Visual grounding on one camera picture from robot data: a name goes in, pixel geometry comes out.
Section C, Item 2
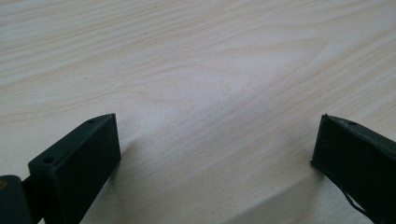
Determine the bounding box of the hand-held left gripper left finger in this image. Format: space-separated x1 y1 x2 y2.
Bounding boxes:
27 113 121 224

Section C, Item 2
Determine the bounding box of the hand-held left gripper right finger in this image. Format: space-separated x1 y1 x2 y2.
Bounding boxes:
310 113 396 224

